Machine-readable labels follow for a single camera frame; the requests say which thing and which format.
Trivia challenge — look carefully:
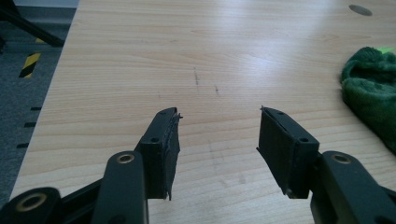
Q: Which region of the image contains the black metal stand leg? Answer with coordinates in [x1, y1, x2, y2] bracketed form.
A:
[0, 0, 65, 49]

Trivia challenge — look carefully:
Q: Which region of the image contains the green fuzzy cloth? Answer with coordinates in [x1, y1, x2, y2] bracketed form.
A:
[340, 46, 396, 155]

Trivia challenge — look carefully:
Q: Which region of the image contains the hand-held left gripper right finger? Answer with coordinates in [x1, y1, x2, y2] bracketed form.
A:
[256, 105, 320, 200]

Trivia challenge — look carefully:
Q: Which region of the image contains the yellow and black floor tape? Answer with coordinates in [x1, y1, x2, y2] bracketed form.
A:
[18, 51, 42, 79]

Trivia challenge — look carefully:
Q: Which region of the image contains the grey round cable grommet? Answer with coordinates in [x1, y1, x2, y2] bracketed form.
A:
[348, 4, 374, 17]

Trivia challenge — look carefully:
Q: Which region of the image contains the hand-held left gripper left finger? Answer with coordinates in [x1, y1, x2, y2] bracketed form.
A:
[134, 106, 184, 201]

